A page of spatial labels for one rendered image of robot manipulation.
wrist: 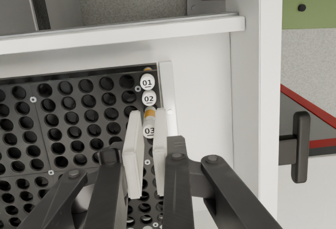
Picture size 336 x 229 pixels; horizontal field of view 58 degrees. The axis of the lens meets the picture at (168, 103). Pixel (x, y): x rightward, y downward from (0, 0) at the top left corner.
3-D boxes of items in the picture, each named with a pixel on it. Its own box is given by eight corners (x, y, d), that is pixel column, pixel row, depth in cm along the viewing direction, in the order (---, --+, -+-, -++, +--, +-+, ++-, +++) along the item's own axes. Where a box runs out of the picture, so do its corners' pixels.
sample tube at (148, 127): (158, 116, 28) (159, 138, 23) (144, 118, 28) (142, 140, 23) (156, 104, 27) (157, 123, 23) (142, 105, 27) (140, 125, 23)
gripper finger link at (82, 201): (125, 208, 16) (66, 215, 15) (131, 160, 20) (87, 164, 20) (121, 183, 15) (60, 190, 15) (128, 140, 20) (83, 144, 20)
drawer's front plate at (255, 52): (241, -7, 33) (283, -12, 22) (244, 216, 42) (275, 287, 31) (225, -5, 33) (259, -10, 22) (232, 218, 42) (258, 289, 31)
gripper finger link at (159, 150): (152, 150, 16) (165, 149, 16) (155, 107, 23) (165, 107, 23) (157, 197, 17) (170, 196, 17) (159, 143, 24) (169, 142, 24)
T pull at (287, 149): (304, 108, 28) (312, 113, 27) (301, 177, 31) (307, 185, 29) (266, 112, 28) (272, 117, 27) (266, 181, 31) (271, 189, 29)
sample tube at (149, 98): (156, 91, 31) (156, 106, 26) (143, 92, 30) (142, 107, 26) (155, 79, 30) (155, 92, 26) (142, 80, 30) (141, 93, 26)
